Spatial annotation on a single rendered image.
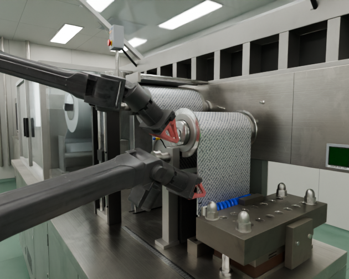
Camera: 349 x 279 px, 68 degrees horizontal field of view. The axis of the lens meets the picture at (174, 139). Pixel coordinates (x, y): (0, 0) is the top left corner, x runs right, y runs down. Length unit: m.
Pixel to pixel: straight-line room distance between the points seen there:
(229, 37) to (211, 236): 0.77
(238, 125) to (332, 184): 2.68
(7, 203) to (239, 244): 0.46
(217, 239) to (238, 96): 0.58
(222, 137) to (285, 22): 0.44
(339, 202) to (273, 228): 2.80
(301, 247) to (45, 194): 0.63
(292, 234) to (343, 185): 2.69
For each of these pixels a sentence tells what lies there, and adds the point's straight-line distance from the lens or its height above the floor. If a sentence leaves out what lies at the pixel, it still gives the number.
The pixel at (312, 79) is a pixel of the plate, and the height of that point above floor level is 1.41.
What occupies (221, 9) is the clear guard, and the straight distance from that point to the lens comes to 1.14.
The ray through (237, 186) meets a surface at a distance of 0.88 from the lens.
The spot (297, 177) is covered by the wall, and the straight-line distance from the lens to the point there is 3.62.
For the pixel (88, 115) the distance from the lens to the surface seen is 1.66.
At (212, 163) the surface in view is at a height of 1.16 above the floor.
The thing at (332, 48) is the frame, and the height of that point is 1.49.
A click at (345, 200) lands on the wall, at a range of 3.45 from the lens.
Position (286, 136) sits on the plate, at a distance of 0.94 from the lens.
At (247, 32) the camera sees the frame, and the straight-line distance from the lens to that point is 1.08.
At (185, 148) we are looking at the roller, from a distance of 0.76.
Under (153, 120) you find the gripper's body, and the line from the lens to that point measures 0.66.
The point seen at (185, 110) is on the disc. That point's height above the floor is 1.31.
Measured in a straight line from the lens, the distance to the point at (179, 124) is 0.75.
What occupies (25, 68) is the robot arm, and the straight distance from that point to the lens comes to 0.73.
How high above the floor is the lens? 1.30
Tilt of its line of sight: 5 degrees down
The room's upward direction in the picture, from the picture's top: straight up
